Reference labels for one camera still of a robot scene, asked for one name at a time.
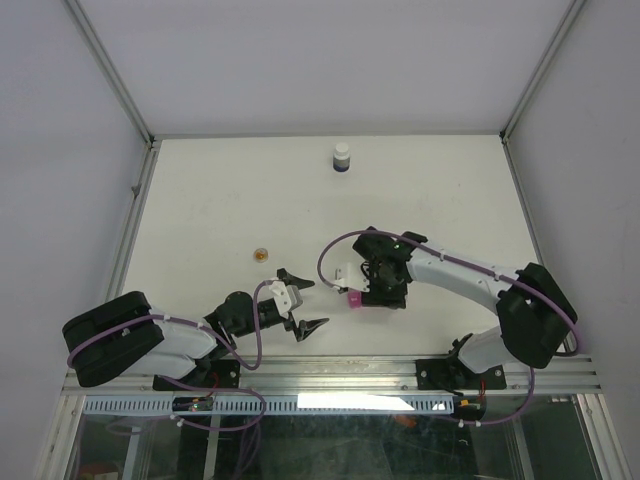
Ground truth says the aluminium mounting rail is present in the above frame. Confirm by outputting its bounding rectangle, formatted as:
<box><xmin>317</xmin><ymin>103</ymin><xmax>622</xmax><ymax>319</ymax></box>
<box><xmin>61</xmin><ymin>355</ymin><xmax>602</xmax><ymax>396</ymax></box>

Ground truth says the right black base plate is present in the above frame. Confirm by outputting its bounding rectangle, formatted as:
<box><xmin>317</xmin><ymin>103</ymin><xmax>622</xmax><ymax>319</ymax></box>
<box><xmin>415</xmin><ymin>358</ymin><xmax>507</xmax><ymax>393</ymax></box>

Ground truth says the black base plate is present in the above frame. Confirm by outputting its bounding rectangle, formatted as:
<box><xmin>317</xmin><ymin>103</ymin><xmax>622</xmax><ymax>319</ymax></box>
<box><xmin>173</xmin><ymin>358</ymin><xmax>240</xmax><ymax>389</ymax></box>
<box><xmin>415</xmin><ymin>358</ymin><xmax>507</xmax><ymax>393</ymax></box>

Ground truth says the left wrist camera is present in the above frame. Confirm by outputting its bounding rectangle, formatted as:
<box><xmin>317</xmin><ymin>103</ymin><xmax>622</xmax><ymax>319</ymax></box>
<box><xmin>269</xmin><ymin>280</ymin><xmax>303</xmax><ymax>316</ymax></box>

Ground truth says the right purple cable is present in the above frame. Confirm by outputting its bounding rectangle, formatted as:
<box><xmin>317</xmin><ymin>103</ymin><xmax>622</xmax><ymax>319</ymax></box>
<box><xmin>316</xmin><ymin>228</ymin><xmax>584</xmax><ymax>357</ymax></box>

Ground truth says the gold bottle cap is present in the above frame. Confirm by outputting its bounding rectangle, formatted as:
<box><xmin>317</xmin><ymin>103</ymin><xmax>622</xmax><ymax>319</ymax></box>
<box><xmin>253</xmin><ymin>247</ymin><xmax>269</xmax><ymax>263</ymax></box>

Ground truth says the white cap dark bottle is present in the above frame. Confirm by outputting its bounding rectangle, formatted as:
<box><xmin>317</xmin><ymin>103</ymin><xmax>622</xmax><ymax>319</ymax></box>
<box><xmin>332</xmin><ymin>142</ymin><xmax>351</xmax><ymax>173</ymax></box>

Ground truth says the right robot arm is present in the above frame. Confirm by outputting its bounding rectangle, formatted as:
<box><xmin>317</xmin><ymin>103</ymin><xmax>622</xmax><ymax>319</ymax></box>
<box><xmin>353</xmin><ymin>227</ymin><xmax>578</xmax><ymax>395</ymax></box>

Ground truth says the pink weekly pill organizer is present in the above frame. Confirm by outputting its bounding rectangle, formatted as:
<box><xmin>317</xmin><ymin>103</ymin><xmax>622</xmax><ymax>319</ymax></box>
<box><xmin>347</xmin><ymin>290</ymin><xmax>362</xmax><ymax>309</ymax></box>

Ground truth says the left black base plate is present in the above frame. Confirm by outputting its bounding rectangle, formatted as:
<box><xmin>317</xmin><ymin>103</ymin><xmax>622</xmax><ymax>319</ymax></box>
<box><xmin>173</xmin><ymin>358</ymin><xmax>240</xmax><ymax>389</ymax></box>

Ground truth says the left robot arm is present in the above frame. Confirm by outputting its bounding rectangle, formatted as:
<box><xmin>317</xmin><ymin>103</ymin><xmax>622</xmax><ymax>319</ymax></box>
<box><xmin>62</xmin><ymin>268</ymin><xmax>327</xmax><ymax>389</ymax></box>

